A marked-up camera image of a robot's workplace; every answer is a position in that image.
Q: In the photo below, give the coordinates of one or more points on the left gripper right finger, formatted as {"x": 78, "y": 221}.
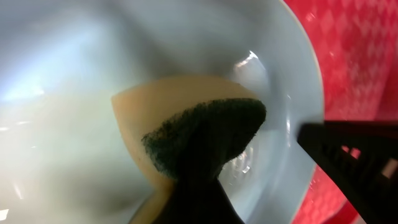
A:
{"x": 355, "y": 155}

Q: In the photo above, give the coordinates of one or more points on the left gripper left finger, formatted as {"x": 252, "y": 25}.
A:
{"x": 199, "y": 196}

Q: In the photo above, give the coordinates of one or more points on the green and yellow sponge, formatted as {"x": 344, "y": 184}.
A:
{"x": 158, "y": 119}

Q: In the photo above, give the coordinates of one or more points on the light blue plate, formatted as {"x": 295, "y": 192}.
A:
{"x": 63, "y": 159}

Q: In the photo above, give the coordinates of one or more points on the red plastic tray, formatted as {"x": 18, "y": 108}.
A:
{"x": 356, "y": 46}

